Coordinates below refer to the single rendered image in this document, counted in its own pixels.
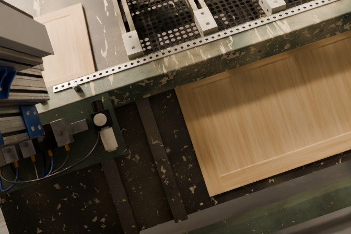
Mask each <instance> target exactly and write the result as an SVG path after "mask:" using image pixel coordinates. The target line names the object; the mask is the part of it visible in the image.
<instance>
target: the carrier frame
mask: <svg viewBox="0 0 351 234"><path fill-rule="evenodd" d="M113 109H114V113H115V116H116V119H117V121H118V124H119V127H120V130H121V133H122V136H123V139H124V142H125V146H126V149H127V152H128V153H127V154H124V155H121V156H118V157H115V158H112V159H109V160H106V161H103V162H100V163H97V164H94V165H91V166H88V167H85V168H82V169H79V170H76V171H73V172H70V173H67V174H64V175H61V176H58V177H55V178H52V179H49V180H46V181H43V182H40V183H37V184H34V185H31V186H28V187H25V188H22V189H19V190H16V191H13V192H10V193H7V194H4V195H1V196H0V207H1V210H2V213H3V216H4V219H5V223H6V226H7V229H8V232H9V234H140V231H142V230H145V229H148V228H151V227H154V226H156V225H160V224H163V223H166V222H168V221H171V220H174V222H175V223H178V222H181V221H184V220H187V219H188V215H189V214H192V213H195V212H198V211H201V210H204V209H207V208H210V207H212V206H215V205H218V204H221V203H224V202H227V201H231V200H234V199H236V198H239V197H242V196H245V195H248V194H251V193H254V192H257V191H260V190H263V189H265V188H269V187H271V186H274V185H277V184H280V183H283V182H286V181H289V180H292V179H295V178H298V177H301V176H304V175H306V174H310V173H313V172H316V171H319V170H321V169H324V168H327V167H330V166H333V165H336V164H339V163H342V162H345V161H348V160H351V149H350V150H347V151H344V152H342V153H339V154H336V155H333V156H329V157H327V158H324V159H321V160H318V161H315V162H312V163H309V164H306V165H303V166H300V167H297V168H294V169H291V170H288V171H285V172H282V173H279V174H276V175H273V176H271V177H268V178H265V179H262V180H259V181H256V182H253V183H250V184H247V185H244V186H241V187H238V188H235V189H232V190H230V191H227V192H224V193H220V194H217V195H214V196H211V197H210V196H209V193H208V190H207V187H206V184H205V181H204V178H203V175H202V172H201V169H200V166H199V163H198V160H197V157H196V154H195V151H194V148H193V145H192V142H191V138H190V135H189V132H188V129H187V126H186V123H185V120H184V117H183V114H182V111H181V108H180V105H179V102H178V99H177V96H176V93H175V90H174V88H173V89H170V90H167V91H164V92H161V93H158V94H155V95H152V96H149V97H146V98H143V99H139V100H136V101H133V102H130V103H127V104H124V105H122V106H119V107H116V108H113ZM349 206H351V177H348V178H345V179H342V180H339V181H336V182H333V183H330V184H327V185H324V186H321V187H319V188H316V189H313V190H310V191H307V192H304V193H301V194H298V195H295V196H292V197H289V198H286V199H284V200H281V201H278V202H275V203H272V204H269V205H266V206H263V207H260V208H257V209H254V210H251V211H249V212H246V213H243V214H240V215H237V216H233V217H231V218H228V219H225V220H222V221H219V222H216V223H213V224H210V225H208V226H205V227H202V228H199V229H195V230H192V231H189V232H187V233H184V234H270V233H273V232H276V231H279V230H282V229H285V228H288V227H291V226H294V225H297V224H300V223H302V222H305V221H308V220H311V219H314V218H317V217H320V216H323V215H326V214H329V213H332V212H335V211H337V210H340V209H343V208H346V207H349Z"/></svg>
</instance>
